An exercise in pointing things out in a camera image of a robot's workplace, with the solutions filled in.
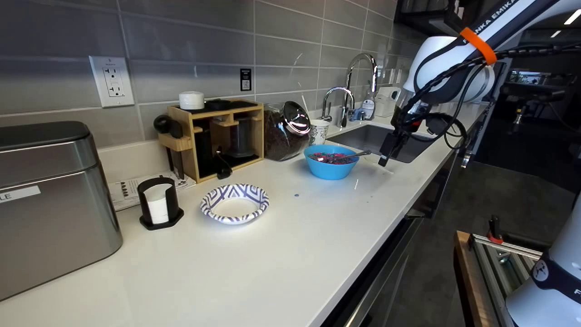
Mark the silver metal rail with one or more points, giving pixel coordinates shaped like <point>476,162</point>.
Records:
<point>509,245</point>

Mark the small black wall switch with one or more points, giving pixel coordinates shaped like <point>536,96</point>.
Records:
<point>245,78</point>

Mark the black kettle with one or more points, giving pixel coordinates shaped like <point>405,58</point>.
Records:
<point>283,136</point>

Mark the steel undermount sink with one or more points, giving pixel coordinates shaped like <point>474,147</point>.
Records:
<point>363,138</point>

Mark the dark drawer front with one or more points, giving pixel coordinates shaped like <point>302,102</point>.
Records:
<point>427,202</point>

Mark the white wall power outlet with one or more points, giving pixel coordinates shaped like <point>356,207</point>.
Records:
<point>111,82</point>

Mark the clear soap bottle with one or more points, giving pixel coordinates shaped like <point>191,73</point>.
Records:
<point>367,111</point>

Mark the blue bowl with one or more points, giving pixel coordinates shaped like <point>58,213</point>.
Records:
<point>329,171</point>

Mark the wooden cart top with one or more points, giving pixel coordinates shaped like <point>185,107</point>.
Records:
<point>465,278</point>

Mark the blue patterned paper plate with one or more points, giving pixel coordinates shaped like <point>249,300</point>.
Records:
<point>211,209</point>

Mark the stainless steel bread box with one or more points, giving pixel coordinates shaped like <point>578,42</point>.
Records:
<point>55,211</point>

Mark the black coffee maker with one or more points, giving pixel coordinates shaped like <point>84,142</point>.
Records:
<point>238,142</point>

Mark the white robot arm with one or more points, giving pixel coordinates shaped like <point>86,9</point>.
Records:
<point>447,78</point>

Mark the red and black clamp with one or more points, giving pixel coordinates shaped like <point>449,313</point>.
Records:
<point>496,233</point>

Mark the small chrome faucet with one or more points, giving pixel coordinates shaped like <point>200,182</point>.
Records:
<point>338,91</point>

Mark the colourful cereal heap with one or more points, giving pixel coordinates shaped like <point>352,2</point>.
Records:
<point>332,158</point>

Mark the tall chrome faucet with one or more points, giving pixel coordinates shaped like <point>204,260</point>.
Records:
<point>363,55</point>

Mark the white cup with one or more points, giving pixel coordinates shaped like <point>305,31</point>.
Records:
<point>320,131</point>

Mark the white paper filters stack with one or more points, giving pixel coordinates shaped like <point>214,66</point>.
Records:
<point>158,205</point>

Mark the white box with black label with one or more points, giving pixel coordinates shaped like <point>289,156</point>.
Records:
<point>118,164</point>

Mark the black round knob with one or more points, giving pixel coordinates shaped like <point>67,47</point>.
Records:
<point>164,125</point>

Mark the wooden shelf organizer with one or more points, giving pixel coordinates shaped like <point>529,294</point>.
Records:
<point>182,142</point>

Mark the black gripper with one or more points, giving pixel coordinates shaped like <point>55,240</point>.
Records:
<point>409,120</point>

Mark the grey spoon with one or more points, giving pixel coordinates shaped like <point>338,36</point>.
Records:
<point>363,153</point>

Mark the dark lower cabinet front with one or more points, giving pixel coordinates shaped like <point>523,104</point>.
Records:
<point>387,302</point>

